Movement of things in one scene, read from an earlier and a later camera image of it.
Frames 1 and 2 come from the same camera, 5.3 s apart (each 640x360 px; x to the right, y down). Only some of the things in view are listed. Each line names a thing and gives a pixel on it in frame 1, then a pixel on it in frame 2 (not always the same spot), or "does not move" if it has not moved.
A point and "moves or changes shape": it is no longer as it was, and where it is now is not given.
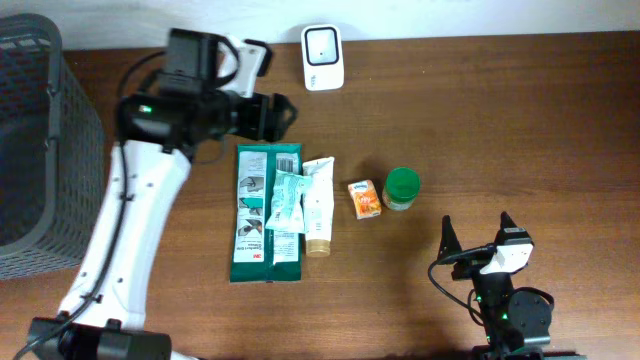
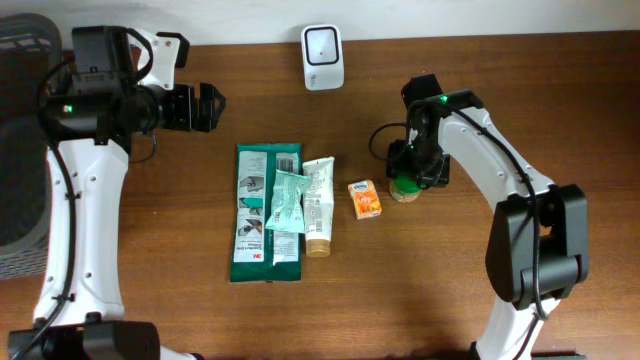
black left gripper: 260,116 to 185,107
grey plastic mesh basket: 52,153 does not move
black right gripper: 448,241 to 429,174
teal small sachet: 287,209 does not move
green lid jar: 401,187 moves or changes shape
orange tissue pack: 365,199 does not move
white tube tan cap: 318,205 does not move
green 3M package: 259,254 does not move
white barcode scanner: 322,56 does not move
